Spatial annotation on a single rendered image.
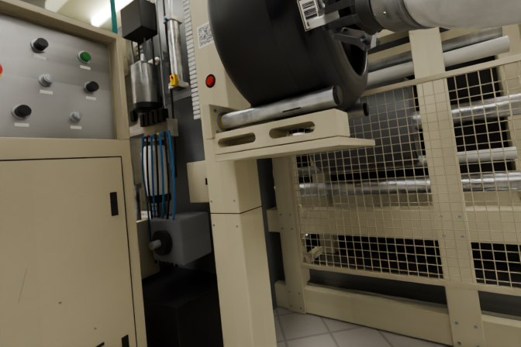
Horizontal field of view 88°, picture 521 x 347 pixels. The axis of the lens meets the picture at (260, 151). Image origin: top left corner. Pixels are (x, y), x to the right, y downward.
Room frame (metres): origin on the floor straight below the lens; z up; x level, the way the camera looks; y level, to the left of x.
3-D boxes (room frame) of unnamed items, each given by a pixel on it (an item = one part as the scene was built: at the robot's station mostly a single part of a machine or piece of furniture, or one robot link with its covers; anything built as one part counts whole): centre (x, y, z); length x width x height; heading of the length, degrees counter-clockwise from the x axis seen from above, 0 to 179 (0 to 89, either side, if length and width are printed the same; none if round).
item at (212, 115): (0.91, 0.03, 0.90); 0.40 x 0.03 x 0.10; 146
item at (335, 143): (0.81, -0.12, 0.80); 0.37 x 0.36 x 0.02; 146
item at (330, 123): (0.70, -0.04, 0.83); 0.36 x 0.09 x 0.06; 56
